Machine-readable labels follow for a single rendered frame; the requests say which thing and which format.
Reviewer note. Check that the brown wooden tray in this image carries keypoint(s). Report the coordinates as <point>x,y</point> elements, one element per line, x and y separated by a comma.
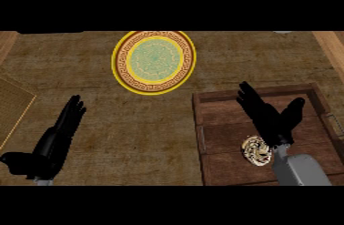
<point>231,137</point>

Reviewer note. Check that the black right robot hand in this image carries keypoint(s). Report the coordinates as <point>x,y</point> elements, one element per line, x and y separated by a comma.
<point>268,119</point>

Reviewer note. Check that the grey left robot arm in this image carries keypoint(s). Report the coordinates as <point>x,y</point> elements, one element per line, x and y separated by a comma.
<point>42,182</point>

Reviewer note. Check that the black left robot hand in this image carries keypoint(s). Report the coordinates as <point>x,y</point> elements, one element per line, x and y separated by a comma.
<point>53,143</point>

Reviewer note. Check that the pale grey object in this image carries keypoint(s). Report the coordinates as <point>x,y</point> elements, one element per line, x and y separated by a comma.
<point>282,31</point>

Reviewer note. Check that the yellow rimmed patterned plate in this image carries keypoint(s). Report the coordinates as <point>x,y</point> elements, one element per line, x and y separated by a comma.
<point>153,62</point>

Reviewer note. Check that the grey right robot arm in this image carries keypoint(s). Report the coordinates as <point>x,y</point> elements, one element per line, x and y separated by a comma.
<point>296,169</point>

